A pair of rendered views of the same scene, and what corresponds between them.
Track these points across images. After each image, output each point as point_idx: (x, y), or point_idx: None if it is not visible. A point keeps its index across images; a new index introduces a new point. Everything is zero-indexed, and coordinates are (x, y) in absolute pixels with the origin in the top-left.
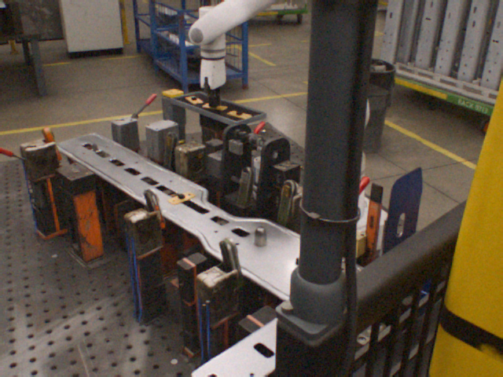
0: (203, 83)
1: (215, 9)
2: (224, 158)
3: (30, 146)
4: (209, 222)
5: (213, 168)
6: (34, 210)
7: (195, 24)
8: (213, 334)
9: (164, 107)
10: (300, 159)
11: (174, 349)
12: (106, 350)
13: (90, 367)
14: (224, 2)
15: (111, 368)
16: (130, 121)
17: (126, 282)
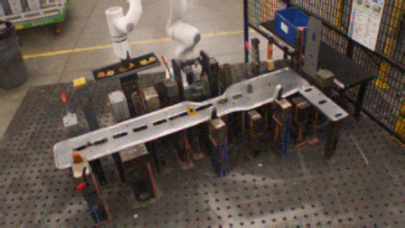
0: (126, 56)
1: (134, 6)
2: (182, 80)
3: (82, 170)
4: (223, 104)
5: (173, 91)
6: (93, 212)
7: (127, 21)
8: (287, 127)
9: (80, 94)
10: (94, 85)
11: (251, 164)
12: (244, 191)
13: (255, 197)
14: (133, 1)
15: (259, 188)
16: (74, 117)
17: (184, 179)
